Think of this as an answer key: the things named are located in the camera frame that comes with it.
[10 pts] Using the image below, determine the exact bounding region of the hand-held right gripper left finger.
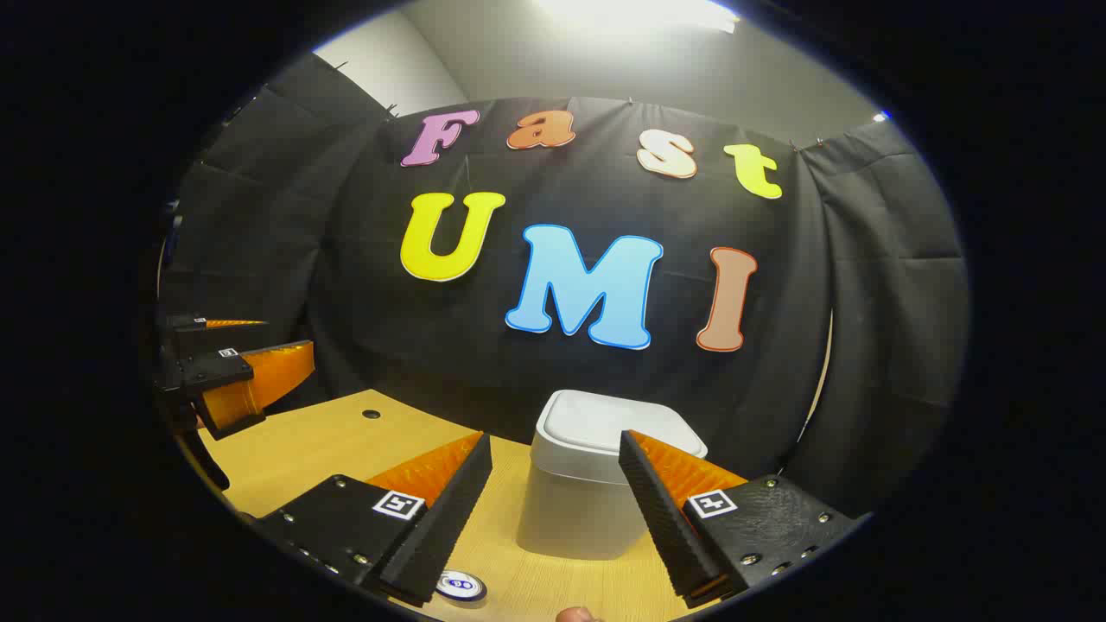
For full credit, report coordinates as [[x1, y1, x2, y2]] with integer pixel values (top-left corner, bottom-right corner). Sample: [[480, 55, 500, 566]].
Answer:
[[255, 432, 493, 606]]

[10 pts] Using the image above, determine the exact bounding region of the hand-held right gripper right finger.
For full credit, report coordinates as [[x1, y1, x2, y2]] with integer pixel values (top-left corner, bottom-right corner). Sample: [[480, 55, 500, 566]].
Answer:
[[619, 429, 865, 608]]

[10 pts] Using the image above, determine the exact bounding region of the silver blue pop can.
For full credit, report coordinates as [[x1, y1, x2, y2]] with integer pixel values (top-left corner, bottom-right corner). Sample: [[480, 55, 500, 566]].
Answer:
[[435, 568, 488, 603]]

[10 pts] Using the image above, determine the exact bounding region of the white desktop garbage bin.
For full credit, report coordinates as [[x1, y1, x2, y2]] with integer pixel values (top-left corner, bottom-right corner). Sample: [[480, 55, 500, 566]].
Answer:
[[517, 389, 709, 561]]

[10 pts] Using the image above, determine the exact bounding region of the wooden desktop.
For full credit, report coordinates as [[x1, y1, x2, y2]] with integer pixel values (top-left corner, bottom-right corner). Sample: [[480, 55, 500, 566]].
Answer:
[[197, 389, 735, 622]]

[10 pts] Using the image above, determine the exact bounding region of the ceiling light panel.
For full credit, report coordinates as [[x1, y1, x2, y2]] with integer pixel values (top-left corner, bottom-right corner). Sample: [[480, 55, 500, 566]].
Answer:
[[536, 0, 740, 35]]

